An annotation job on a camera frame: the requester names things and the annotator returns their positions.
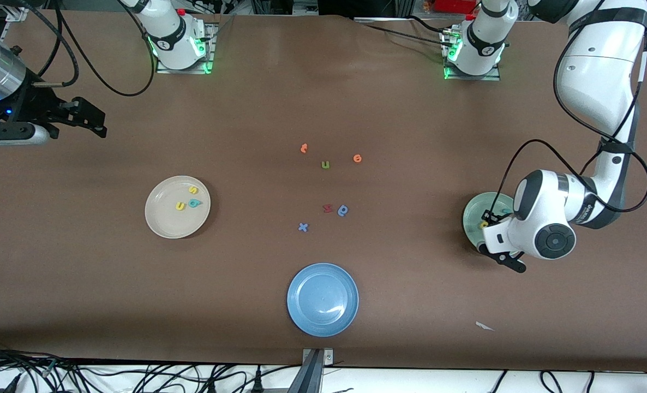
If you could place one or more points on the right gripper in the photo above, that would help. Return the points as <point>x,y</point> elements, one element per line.
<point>35,105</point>

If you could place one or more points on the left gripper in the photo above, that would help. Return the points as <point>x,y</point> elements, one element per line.
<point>499,217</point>

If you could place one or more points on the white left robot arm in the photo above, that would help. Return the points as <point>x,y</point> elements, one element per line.
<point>596,82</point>

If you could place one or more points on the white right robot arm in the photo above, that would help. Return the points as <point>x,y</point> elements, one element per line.
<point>173,33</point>

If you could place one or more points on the green plate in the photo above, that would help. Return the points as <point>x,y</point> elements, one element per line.
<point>472,224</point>

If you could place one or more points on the white paper scrap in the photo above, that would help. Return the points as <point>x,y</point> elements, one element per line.
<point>484,326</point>

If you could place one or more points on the beige brown plate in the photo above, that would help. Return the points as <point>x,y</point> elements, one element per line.
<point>165,221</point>

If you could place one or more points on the blue round letter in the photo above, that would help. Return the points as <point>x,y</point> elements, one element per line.
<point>342,210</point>

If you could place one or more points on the blue plate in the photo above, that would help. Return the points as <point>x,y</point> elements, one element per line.
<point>322,299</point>

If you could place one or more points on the red box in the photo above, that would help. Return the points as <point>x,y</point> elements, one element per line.
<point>454,5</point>

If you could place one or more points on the grey metal box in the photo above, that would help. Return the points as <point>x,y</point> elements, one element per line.
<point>304,8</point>

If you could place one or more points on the black power plug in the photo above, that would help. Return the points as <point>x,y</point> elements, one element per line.
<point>257,383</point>
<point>211,386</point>

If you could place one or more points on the aluminium table rail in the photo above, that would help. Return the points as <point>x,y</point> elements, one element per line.
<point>17,15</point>

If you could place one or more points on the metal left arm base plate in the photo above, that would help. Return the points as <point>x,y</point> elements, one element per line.
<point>492,77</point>

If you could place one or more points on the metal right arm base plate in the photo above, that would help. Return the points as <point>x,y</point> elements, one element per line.
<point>210,54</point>

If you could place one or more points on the grey metal camera mount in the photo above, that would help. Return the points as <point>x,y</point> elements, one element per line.
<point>312,374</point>

